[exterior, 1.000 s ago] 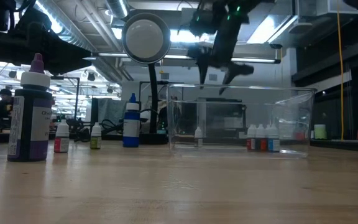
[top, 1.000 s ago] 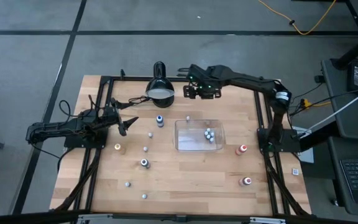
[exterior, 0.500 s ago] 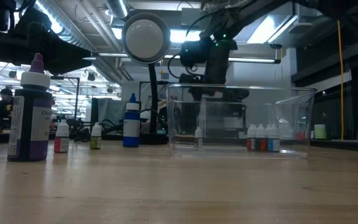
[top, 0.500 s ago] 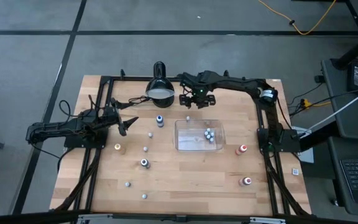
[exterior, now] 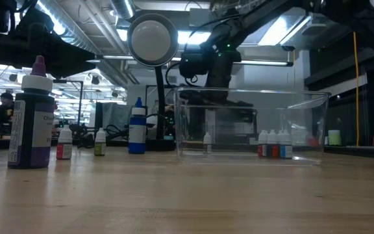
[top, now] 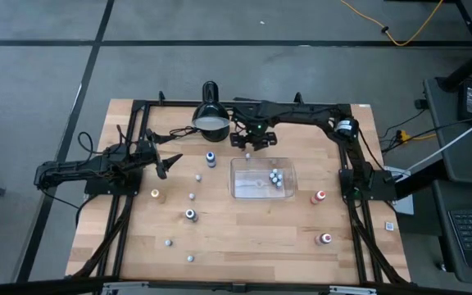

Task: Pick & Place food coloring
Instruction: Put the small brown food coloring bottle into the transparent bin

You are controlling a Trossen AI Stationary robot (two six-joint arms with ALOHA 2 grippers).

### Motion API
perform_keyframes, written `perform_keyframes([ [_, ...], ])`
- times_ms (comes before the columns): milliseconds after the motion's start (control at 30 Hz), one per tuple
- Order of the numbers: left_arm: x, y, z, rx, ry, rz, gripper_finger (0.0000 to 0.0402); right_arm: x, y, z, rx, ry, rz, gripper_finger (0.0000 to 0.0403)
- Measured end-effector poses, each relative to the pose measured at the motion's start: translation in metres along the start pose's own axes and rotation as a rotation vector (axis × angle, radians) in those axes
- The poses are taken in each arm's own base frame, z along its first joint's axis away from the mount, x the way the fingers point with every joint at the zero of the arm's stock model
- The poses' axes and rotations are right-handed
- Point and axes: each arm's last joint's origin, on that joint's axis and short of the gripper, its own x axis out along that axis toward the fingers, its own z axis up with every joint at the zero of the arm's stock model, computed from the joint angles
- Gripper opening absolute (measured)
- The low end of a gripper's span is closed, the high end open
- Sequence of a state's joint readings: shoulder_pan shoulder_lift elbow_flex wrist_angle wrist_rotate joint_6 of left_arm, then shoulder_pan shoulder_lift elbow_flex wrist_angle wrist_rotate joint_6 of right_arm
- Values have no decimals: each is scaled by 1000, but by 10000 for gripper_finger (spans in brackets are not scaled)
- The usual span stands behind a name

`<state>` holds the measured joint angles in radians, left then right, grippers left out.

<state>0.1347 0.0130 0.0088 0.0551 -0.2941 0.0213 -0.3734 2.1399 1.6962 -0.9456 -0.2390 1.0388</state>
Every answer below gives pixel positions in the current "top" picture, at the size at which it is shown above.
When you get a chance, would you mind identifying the black lamp cable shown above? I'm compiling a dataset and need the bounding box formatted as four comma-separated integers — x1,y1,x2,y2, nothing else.
168,125,199,140

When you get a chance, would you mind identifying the yellow extension cord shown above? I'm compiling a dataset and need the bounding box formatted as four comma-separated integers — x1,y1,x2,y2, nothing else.
340,0,445,47

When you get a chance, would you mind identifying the clear plastic bin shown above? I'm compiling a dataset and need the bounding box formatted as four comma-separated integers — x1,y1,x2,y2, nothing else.
229,157,298,201

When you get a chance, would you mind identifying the black aluminium rig frame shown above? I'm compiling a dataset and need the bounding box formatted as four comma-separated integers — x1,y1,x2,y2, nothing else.
66,90,411,295

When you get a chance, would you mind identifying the black desk lamp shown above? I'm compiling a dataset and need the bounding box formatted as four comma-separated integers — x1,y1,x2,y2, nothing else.
190,80,232,143

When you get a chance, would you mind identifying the white rod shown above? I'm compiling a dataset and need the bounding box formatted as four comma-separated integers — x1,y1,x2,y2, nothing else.
406,110,472,173

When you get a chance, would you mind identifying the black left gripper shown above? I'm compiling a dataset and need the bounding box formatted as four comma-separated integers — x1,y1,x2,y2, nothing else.
137,138,184,180

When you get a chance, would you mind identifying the large orange food coloring bottle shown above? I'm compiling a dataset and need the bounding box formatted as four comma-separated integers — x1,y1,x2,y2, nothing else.
309,189,327,206

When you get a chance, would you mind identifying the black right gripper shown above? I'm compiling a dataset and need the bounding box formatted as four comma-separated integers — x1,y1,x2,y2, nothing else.
230,105,279,149

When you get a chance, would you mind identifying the dark grey side desk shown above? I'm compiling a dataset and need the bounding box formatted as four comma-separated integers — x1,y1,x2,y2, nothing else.
431,179,472,288
423,76,472,184

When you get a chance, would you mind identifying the black stand leg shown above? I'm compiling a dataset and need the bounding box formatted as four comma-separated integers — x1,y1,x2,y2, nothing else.
438,34,472,92

